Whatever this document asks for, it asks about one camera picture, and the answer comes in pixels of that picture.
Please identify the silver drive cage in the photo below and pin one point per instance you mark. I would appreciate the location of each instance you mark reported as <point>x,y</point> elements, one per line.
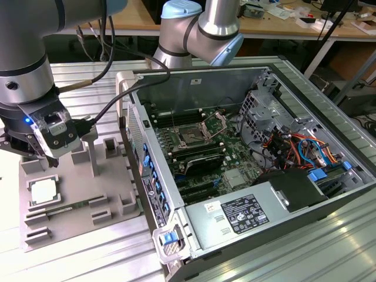
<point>258,117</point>

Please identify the green motherboard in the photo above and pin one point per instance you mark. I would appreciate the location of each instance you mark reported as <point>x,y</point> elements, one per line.
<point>235,158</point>

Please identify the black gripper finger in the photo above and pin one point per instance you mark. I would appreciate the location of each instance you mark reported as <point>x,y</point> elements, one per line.
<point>53,161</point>

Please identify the blue disk carrier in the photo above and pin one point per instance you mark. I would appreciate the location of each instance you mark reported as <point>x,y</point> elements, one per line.
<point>318,175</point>

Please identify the blue plastic clip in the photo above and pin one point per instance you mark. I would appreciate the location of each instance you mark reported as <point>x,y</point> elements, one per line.
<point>346,165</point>

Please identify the CPU socket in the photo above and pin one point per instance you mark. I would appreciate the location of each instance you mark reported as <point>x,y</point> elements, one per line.
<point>191,135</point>

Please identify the grey metal device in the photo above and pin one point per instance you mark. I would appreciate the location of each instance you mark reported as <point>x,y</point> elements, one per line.
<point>255,11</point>

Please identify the blue case latch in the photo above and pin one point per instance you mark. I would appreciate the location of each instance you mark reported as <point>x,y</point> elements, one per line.
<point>169,238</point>

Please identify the cardboard piece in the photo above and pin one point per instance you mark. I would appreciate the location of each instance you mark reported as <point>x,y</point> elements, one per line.
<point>364,27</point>

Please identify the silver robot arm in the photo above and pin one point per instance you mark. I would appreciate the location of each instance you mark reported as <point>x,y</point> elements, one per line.
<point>23,58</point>

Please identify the black graphics card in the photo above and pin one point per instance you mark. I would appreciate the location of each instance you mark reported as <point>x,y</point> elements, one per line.
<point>205,167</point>

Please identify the open PC case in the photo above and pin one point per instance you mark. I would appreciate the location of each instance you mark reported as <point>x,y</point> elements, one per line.
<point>205,91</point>

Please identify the thin locking lever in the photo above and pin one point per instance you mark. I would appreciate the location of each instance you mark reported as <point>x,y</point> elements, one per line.
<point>174,119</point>

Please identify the silver CPU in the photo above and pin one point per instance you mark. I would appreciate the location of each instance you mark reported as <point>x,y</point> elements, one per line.
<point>44,191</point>

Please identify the white tray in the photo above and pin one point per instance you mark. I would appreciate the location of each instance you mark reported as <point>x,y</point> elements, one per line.
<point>308,23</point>

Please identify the blue expansion slot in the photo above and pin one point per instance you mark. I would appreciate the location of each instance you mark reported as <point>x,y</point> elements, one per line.
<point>179,177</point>

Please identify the black plastic cover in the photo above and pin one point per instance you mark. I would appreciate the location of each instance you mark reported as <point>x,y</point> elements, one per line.
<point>293,188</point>

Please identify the silver power supply unit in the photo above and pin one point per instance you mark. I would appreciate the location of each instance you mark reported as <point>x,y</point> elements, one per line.
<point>202,232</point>

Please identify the silver chipset heatsink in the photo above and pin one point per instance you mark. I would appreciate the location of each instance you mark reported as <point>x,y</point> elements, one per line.
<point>236,179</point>

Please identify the wooden desk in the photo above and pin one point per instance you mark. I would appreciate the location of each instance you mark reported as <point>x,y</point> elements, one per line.
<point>264,26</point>

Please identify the green RAM stick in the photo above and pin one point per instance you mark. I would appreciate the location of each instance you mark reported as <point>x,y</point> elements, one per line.
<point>67,209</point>

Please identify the black expansion slot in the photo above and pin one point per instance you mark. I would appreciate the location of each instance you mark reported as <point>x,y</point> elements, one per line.
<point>201,197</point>
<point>196,188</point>

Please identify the black RAM slot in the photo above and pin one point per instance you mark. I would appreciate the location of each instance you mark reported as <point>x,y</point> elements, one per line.
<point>194,150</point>
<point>194,153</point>
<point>188,114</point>
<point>194,147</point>
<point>188,120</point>
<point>194,156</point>
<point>188,117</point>
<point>188,111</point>

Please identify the grey parts rack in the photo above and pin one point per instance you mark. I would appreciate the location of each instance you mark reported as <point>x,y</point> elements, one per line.
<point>79,188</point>

